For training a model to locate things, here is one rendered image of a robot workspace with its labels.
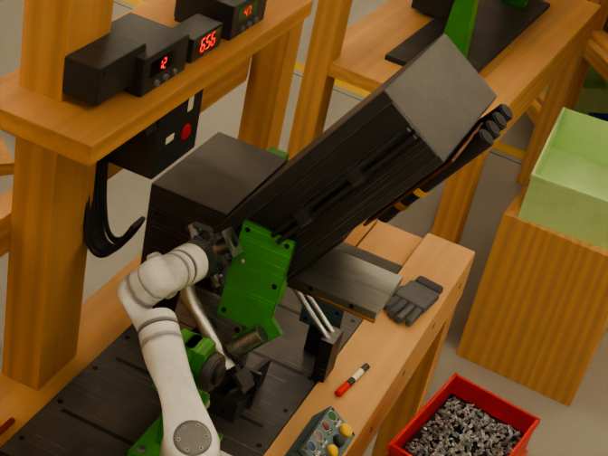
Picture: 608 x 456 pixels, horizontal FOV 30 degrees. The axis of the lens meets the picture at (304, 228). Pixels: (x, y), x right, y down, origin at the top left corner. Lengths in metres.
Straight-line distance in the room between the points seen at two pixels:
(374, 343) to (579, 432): 1.57
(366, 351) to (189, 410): 0.86
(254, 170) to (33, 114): 0.68
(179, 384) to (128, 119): 0.46
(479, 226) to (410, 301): 2.26
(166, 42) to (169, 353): 0.57
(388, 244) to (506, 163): 2.61
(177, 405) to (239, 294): 0.52
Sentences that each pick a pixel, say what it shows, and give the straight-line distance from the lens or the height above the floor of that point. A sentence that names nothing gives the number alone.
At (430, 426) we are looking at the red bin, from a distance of 2.49.
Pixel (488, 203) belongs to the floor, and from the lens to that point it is 5.18.
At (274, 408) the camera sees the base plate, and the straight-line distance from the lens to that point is 2.38.
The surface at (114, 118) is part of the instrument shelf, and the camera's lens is 1.96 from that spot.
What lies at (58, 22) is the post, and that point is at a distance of 1.94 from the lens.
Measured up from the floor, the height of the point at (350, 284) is 1.13.
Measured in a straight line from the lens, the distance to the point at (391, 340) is 2.64.
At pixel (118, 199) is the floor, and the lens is 4.62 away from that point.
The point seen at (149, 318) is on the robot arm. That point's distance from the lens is 1.90.
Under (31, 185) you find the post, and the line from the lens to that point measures 2.11.
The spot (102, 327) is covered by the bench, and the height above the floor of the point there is 0.88.
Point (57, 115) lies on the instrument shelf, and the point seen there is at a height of 1.54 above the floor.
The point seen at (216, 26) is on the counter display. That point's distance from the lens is 2.25.
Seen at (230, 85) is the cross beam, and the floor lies 1.21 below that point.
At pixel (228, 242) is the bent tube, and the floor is 1.24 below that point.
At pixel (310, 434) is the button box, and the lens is 2.26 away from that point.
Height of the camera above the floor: 2.47
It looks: 32 degrees down
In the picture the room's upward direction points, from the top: 13 degrees clockwise
